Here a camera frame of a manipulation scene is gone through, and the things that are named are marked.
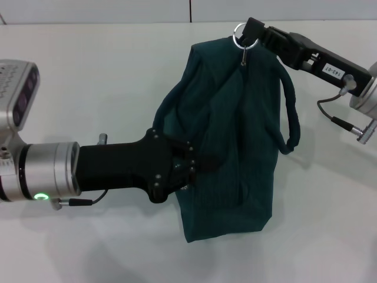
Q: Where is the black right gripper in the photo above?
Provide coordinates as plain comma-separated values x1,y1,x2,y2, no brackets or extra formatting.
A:
243,17,373,98

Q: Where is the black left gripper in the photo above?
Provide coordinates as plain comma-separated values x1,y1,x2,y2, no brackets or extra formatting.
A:
75,128,221,205

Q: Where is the dark teal insulated lunch bag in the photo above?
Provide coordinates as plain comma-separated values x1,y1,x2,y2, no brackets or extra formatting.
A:
154,37,302,244

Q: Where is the thin right gripper cable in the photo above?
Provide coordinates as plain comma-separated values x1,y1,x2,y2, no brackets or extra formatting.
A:
316,94,359,134

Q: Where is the thin gripper cable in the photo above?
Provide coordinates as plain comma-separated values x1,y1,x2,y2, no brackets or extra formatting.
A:
316,94,359,134
58,190,110,208

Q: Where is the thin left gripper cable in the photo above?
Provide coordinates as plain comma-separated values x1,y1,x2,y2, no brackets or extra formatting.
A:
58,190,110,208

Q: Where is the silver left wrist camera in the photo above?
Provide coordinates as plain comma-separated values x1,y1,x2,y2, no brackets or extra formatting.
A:
0,60,41,132

